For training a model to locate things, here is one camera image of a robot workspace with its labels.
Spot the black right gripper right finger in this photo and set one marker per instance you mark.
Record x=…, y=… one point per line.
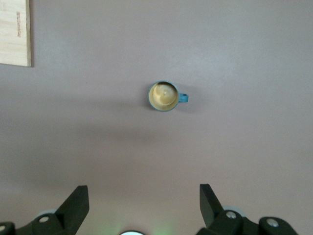
x=210, y=208

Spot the bamboo cutting board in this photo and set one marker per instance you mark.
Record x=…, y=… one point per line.
x=12, y=31

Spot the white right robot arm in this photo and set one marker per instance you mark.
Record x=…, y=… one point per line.
x=132, y=233

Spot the brown table mat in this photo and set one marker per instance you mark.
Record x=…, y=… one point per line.
x=156, y=151

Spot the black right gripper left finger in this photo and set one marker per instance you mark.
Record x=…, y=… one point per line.
x=71, y=210

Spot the teal mug with cream inside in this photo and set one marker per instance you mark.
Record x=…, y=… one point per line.
x=162, y=96

